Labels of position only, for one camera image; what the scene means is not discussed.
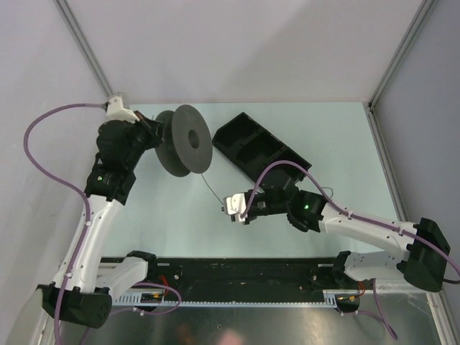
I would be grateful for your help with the aluminium frame post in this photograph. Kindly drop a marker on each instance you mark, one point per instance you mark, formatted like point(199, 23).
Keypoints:
point(412, 32)
point(80, 38)

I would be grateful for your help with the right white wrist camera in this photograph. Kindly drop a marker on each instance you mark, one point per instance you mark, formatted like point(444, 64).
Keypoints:
point(236, 207)

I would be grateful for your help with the right aluminium frame post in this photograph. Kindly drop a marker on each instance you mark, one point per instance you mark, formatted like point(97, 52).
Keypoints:
point(412, 32)

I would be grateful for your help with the aluminium frame rail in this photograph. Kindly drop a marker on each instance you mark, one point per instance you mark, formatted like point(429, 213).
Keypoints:
point(437, 302)

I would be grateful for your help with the black cable spool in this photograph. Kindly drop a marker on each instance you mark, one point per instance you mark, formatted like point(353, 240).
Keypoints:
point(187, 143)

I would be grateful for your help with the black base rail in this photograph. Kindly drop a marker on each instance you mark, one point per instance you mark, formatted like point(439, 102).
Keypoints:
point(249, 280)

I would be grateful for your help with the grey slotted cable duct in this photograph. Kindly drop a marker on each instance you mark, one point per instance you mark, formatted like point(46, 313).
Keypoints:
point(139, 299)

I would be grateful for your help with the left aluminium frame post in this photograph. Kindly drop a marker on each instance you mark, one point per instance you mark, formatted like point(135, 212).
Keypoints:
point(80, 38)

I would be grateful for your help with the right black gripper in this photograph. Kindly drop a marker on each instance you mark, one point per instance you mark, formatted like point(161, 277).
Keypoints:
point(249, 218)

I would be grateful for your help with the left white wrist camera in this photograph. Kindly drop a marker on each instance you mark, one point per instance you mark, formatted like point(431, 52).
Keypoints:
point(117, 108)

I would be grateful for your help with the black compartment tray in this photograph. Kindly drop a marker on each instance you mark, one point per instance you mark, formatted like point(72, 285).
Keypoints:
point(251, 147)

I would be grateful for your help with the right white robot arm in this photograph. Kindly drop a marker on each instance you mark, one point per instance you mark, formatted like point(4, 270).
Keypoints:
point(416, 253)

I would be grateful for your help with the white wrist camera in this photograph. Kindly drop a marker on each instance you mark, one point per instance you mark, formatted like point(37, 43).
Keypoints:
point(117, 108)
point(236, 207)

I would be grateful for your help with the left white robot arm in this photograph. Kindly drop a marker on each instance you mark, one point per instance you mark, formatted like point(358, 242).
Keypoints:
point(77, 293)

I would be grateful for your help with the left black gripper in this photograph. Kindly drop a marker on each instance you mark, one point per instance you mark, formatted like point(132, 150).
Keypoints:
point(153, 128)

